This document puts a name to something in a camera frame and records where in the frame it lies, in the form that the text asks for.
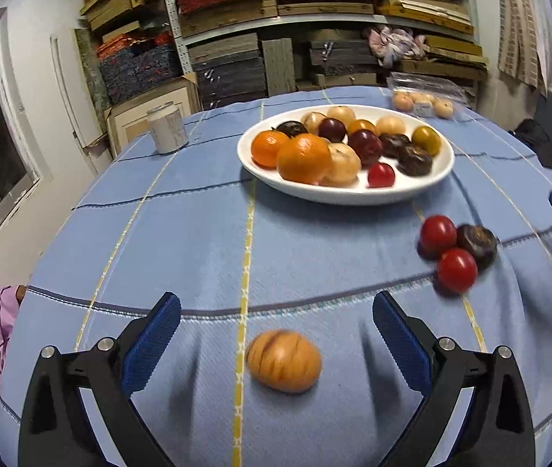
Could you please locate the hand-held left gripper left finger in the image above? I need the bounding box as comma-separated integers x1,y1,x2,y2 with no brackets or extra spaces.
17,292,182,467

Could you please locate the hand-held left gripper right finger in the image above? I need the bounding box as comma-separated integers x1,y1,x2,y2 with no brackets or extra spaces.
372,291,536,467

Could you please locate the red cherry tomato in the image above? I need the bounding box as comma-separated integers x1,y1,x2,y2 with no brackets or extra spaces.
420,215,458,256
367,162,396,189
437,248,478,294

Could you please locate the dark brown mangosteen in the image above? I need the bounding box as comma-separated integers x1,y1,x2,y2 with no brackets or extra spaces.
276,121,309,138
397,144,434,177
456,224,499,270
379,133,411,159

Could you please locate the yellow-green orange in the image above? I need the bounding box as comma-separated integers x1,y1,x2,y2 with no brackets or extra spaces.
411,125,443,157

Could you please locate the white oval plate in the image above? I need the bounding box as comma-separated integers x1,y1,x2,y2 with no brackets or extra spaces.
236,104,455,205

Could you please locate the large dark red plum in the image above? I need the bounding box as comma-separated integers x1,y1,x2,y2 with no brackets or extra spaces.
347,129,384,167

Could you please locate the small dark red plum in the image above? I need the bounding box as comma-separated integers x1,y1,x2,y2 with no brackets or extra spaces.
318,118,347,143

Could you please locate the speckled tan pear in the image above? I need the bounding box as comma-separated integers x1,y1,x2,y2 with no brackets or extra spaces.
302,112,328,135
325,106,357,125

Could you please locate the black jacket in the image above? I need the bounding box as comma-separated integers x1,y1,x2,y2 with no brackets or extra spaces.
513,118,552,181

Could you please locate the blue striped tablecloth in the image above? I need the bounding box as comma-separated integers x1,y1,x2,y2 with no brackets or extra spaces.
0,85,552,467

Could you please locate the checked hanging cloth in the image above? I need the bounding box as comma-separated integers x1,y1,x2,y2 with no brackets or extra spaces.
495,0,552,98

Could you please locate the clear plastic clamshell box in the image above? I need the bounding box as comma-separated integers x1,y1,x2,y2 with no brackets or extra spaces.
387,72,466,120

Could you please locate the white cup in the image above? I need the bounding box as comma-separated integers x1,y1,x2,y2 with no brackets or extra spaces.
147,102,189,153

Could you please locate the pink cloth bundle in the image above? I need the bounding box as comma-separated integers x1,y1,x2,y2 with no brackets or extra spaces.
364,25,427,68

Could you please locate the mottled green board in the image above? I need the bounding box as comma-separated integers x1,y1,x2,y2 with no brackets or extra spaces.
76,28,111,118

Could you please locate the white metal shelf rack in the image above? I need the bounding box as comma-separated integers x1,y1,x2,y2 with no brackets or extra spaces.
156,0,481,108

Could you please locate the white wall conduit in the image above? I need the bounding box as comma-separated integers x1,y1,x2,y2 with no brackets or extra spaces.
49,34,92,149

